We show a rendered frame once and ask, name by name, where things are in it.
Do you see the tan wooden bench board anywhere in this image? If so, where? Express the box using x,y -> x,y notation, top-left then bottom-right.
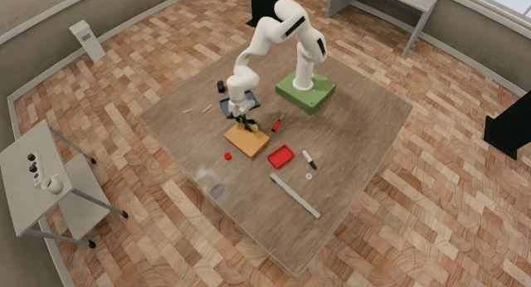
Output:
224,122 -> 270,160

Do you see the black rubber mallet with wooden handle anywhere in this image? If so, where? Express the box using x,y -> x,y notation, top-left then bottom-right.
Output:
217,80 -> 227,93

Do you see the grey flat bar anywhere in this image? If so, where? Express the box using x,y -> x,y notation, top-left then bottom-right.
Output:
270,173 -> 320,218

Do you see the red shallow tray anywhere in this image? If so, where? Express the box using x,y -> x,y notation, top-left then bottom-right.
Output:
267,144 -> 295,170

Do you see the white marker with black cap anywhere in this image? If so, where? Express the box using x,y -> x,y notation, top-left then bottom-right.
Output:
301,149 -> 317,169

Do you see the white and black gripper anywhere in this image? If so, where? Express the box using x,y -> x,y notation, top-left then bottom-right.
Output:
229,100 -> 241,123

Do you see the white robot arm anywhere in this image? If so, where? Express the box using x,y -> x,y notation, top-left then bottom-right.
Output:
227,0 -> 327,115

